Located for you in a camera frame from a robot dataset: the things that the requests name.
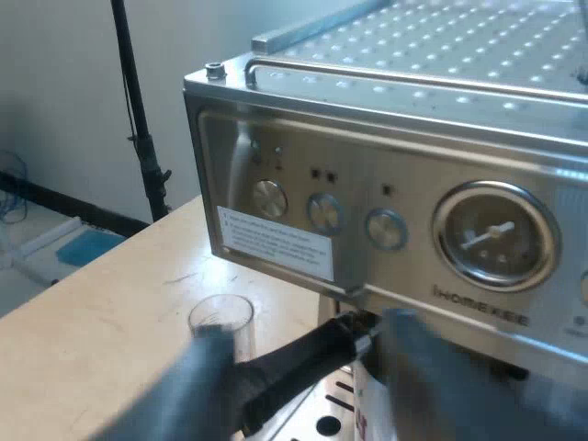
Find black tripod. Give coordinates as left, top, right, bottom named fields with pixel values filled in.
left=109, top=0, right=174, bottom=224

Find filter holder with red-ended handle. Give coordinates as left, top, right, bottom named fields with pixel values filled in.
left=238, top=311, right=383, bottom=435

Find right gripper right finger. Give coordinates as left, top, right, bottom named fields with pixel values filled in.
left=379, top=306, right=588, bottom=441

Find steel espresso machine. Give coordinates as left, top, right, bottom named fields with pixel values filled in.
left=182, top=0, right=588, bottom=441

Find white mug with red print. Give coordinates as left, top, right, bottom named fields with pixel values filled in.
left=352, top=360, right=399, bottom=441

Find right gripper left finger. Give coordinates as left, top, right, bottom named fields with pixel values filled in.
left=91, top=323, right=239, bottom=441

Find clear measuring glass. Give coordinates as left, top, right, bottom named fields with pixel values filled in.
left=187, top=295, right=256, bottom=368

